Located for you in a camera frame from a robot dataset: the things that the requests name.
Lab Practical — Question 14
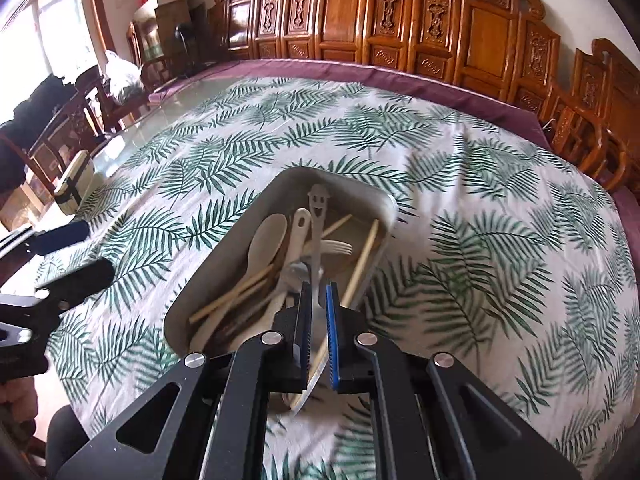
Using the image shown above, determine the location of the white spoon with holed handle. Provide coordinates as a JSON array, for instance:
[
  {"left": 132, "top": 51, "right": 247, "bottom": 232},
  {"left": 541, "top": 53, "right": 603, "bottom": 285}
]
[{"left": 250, "top": 208, "right": 314, "bottom": 341}]

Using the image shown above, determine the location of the beige spoon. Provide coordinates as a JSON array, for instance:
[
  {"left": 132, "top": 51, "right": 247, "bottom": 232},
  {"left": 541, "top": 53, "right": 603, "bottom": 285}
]
[{"left": 190, "top": 213, "right": 289, "bottom": 353}]

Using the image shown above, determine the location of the metal spoon with smiley handle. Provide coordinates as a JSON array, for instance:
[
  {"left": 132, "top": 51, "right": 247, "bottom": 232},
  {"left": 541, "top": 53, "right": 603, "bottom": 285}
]
[{"left": 287, "top": 184, "right": 331, "bottom": 416}]

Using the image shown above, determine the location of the carved wooden armchair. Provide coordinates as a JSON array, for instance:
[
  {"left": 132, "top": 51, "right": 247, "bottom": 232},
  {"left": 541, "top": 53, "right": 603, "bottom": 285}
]
[{"left": 572, "top": 37, "right": 640, "bottom": 201}]

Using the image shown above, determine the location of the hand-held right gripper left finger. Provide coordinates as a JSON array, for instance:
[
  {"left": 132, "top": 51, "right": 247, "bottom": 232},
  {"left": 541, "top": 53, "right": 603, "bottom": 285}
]
[{"left": 55, "top": 281, "right": 313, "bottom": 480}]

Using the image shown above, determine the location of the white plastic bag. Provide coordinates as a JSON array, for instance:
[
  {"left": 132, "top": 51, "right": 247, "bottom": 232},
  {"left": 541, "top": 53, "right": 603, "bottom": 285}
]
[{"left": 102, "top": 51, "right": 146, "bottom": 104}]

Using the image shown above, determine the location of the person's left hand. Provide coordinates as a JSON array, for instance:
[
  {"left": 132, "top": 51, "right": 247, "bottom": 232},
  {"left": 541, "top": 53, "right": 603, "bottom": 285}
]
[{"left": 0, "top": 375, "right": 40, "bottom": 436}]

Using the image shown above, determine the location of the carved wooden sofa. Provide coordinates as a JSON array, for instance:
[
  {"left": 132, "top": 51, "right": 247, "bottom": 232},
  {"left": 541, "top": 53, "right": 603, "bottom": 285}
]
[{"left": 207, "top": 0, "right": 631, "bottom": 196}]

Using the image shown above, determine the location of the white rectangular container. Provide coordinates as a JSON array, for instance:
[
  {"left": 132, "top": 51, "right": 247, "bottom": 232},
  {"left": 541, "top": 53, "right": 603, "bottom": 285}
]
[{"left": 164, "top": 167, "right": 398, "bottom": 361}]

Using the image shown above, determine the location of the wooden framed glass door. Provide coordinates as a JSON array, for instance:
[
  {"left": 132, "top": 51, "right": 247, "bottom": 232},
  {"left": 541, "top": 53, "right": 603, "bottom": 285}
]
[{"left": 0, "top": 0, "right": 117, "bottom": 126}]

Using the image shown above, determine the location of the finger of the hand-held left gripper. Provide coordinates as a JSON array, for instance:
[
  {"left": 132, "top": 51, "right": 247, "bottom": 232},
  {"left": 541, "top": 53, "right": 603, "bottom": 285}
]
[
  {"left": 30, "top": 258, "right": 116, "bottom": 312},
  {"left": 0, "top": 221, "right": 89, "bottom": 261}
]

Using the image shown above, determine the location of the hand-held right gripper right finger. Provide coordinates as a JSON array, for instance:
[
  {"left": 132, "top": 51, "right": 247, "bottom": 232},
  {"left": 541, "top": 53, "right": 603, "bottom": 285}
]
[{"left": 325, "top": 283, "right": 582, "bottom": 480}]

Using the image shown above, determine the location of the leaf print tablecloth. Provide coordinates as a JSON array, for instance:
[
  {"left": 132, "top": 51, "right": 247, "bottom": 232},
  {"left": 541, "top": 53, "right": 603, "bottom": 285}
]
[{"left": 45, "top": 76, "right": 636, "bottom": 480}]

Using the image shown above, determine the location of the white lidded box with strap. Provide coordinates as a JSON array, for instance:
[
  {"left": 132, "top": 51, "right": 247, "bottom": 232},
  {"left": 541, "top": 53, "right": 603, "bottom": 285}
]
[{"left": 54, "top": 152, "right": 96, "bottom": 214}]

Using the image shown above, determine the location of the carved wooden chair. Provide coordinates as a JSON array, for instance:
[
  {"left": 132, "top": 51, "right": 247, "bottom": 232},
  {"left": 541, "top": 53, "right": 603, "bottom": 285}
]
[{"left": 27, "top": 80, "right": 112, "bottom": 186}]

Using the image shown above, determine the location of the person's dark clothing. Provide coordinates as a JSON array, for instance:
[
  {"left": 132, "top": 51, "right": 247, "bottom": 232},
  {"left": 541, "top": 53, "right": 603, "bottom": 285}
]
[{"left": 47, "top": 405, "right": 94, "bottom": 467}]

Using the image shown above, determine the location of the purple armchair cushion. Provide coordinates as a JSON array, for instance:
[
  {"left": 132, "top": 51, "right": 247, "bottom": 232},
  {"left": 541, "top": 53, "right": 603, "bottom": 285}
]
[{"left": 614, "top": 187, "right": 640, "bottom": 263}]

